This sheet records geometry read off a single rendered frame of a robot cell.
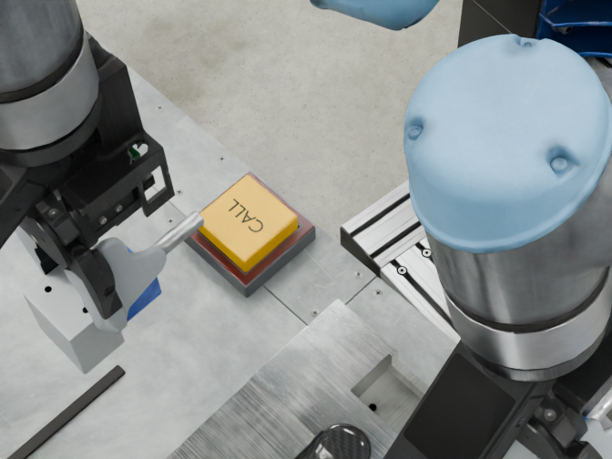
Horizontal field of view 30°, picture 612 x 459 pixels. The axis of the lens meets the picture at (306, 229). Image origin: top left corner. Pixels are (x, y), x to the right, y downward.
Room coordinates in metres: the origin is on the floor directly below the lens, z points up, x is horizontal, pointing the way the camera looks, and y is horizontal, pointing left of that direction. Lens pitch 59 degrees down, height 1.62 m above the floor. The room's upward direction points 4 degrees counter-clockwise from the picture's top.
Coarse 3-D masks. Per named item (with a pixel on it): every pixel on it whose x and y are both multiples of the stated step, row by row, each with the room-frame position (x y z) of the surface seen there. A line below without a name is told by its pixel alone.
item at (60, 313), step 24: (192, 216) 0.43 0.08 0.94; (168, 240) 0.41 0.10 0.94; (48, 288) 0.37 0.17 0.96; (72, 288) 0.37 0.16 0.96; (48, 312) 0.35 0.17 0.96; (72, 312) 0.35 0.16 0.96; (48, 336) 0.36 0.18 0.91; (72, 336) 0.33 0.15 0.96; (96, 336) 0.34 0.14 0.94; (120, 336) 0.35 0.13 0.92; (72, 360) 0.34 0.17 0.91; (96, 360) 0.33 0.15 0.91
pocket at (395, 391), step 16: (384, 368) 0.33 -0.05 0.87; (400, 368) 0.33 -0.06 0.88; (368, 384) 0.32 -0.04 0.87; (384, 384) 0.32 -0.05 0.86; (400, 384) 0.32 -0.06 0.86; (416, 384) 0.32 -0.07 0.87; (368, 400) 0.31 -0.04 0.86; (384, 400) 0.31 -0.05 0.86; (400, 400) 0.31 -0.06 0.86; (416, 400) 0.31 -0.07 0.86; (384, 416) 0.30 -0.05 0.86; (400, 416) 0.30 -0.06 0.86
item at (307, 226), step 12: (288, 204) 0.51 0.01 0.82; (300, 216) 0.49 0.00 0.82; (204, 240) 0.48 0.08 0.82; (288, 240) 0.47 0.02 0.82; (216, 252) 0.47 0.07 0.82; (276, 252) 0.46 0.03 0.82; (228, 264) 0.45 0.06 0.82; (264, 264) 0.45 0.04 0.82; (240, 276) 0.44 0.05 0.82; (252, 276) 0.44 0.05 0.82
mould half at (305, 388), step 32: (320, 320) 0.36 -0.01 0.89; (352, 320) 0.36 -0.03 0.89; (288, 352) 0.34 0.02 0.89; (320, 352) 0.34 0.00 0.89; (352, 352) 0.34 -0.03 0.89; (384, 352) 0.34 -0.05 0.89; (256, 384) 0.32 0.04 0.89; (288, 384) 0.32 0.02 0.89; (320, 384) 0.31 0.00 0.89; (352, 384) 0.31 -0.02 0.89; (224, 416) 0.30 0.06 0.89; (256, 416) 0.30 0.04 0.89; (288, 416) 0.29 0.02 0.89; (320, 416) 0.29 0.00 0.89; (352, 416) 0.29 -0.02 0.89; (192, 448) 0.28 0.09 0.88; (224, 448) 0.28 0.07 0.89; (256, 448) 0.27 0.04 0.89; (288, 448) 0.27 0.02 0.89; (384, 448) 0.27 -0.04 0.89
